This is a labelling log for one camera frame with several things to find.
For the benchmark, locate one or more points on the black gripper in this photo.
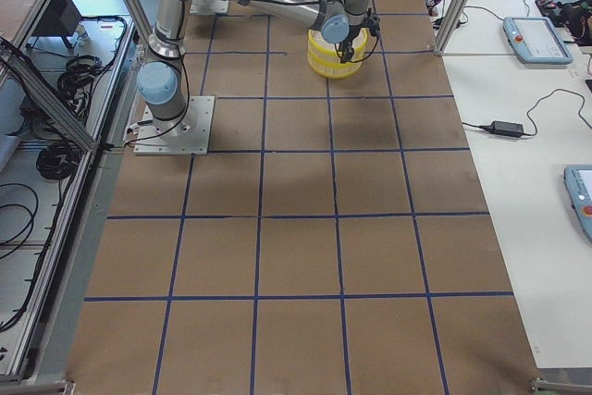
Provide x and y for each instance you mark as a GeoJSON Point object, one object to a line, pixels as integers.
{"type": "Point", "coordinates": [348, 40]}

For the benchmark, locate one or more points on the yellow top steamer layer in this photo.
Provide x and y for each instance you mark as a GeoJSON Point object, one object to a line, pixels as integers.
{"type": "Point", "coordinates": [330, 52]}

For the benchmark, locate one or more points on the yellow steamer layer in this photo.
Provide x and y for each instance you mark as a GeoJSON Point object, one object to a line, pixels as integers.
{"type": "Point", "coordinates": [329, 66]}
{"type": "Point", "coordinates": [330, 52]}

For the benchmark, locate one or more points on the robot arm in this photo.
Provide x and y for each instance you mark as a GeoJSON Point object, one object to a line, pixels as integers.
{"type": "Point", "coordinates": [338, 21]}

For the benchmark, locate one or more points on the yellow bottom steamer layer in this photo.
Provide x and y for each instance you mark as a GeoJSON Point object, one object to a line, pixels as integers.
{"type": "Point", "coordinates": [329, 66]}

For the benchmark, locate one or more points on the black power brick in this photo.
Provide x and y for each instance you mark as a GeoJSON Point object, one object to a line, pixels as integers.
{"type": "Point", "coordinates": [504, 128]}

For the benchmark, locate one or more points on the far teach pendant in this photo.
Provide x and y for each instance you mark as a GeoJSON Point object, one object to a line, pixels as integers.
{"type": "Point", "coordinates": [535, 41]}

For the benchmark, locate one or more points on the teach pendant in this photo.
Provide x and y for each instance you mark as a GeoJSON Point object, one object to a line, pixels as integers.
{"type": "Point", "coordinates": [535, 41]}
{"type": "Point", "coordinates": [577, 180]}

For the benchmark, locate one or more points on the near teach pendant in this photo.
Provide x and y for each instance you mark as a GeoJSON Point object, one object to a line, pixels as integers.
{"type": "Point", "coordinates": [577, 180]}

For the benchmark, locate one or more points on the black monitor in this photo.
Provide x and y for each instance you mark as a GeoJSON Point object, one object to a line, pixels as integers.
{"type": "Point", "coordinates": [60, 19]}

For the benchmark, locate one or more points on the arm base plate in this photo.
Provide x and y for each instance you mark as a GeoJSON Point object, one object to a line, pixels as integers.
{"type": "Point", "coordinates": [190, 136]}

